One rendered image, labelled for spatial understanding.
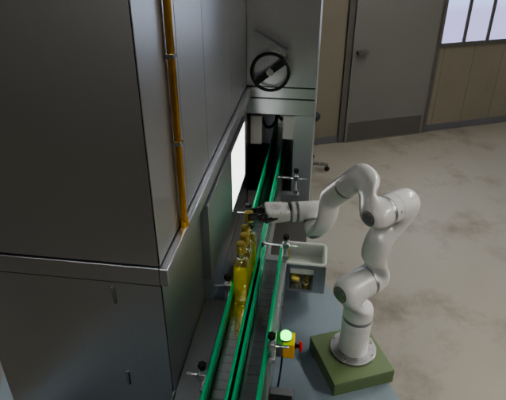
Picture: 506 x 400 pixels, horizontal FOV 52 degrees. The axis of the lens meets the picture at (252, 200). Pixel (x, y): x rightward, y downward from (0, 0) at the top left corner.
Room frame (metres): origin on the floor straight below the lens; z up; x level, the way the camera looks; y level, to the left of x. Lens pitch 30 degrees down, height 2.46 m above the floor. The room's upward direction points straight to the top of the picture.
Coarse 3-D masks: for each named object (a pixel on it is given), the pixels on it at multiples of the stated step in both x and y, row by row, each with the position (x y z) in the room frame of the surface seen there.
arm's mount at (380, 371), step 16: (320, 336) 1.63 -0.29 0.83; (320, 352) 1.54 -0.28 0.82; (320, 368) 1.51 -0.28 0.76; (336, 368) 1.46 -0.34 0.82; (352, 368) 1.46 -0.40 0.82; (368, 368) 1.46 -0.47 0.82; (384, 368) 1.46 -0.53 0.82; (336, 384) 1.38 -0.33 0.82; (352, 384) 1.40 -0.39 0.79; (368, 384) 1.42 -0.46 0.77
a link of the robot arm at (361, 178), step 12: (360, 168) 1.58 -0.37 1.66; (372, 168) 1.57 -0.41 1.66; (336, 180) 1.66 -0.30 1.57; (348, 180) 1.59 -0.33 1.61; (360, 180) 1.55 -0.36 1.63; (372, 180) 1.52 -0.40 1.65; (348, 192) 1.60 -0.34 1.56; (360, 192) 1.52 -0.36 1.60; (372, 192) 1.46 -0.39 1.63; (360, 204) 1.48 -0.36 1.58; (372, 204) 1.42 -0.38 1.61; (384, 204) 1.42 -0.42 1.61; (360, 216) 1.45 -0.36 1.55; (372, 216) 1.40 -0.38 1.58; (384, 216) 1.39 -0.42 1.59; (396, 216) 1.42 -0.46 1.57; (372, 228) 1.41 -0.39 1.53
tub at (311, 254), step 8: (288, 240) 2.08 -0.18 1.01; (296, 248) 2.06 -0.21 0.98; (304, 248) 2.06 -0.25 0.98; (312, 248) 2.05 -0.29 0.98; (320, 248) 2.05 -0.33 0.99; (296, 256) 2.05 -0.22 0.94; (304, 256) 2.05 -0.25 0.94; (312, 256) 2.05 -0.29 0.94; (320, 256) 2.04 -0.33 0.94; (304, 264) 1.90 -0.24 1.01; (312, 264) 1.89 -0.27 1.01; (320, 264) 1.89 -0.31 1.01
